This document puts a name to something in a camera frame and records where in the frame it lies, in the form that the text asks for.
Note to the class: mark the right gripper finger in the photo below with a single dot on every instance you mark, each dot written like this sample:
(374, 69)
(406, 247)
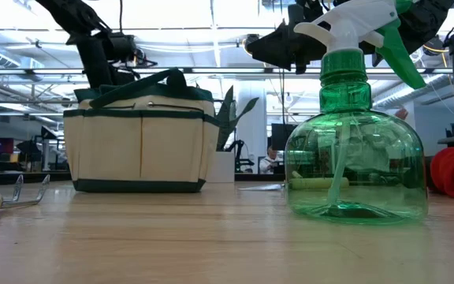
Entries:
(270, 45)

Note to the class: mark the cream green gardening bag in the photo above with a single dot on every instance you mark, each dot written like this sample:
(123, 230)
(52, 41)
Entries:
(132, 150)

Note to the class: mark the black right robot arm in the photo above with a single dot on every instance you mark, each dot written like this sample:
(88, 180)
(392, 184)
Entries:
(428, 23)

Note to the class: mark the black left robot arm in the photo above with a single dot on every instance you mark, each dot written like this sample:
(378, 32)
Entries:
(73, 13)

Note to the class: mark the background black monitor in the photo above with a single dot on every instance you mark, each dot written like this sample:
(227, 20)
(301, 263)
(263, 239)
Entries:
(280, 136)

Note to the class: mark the background robot workstation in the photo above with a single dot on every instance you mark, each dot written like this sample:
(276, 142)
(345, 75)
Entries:
(45, 134)

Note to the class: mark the person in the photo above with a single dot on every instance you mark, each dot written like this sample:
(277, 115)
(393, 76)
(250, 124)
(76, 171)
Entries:
(268, 163)

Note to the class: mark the green plastic spray bottle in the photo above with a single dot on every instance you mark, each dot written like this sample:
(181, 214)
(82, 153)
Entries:
(353, 165)

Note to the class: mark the snake plant in white pot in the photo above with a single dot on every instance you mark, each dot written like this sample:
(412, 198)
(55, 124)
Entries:
(223, 167)

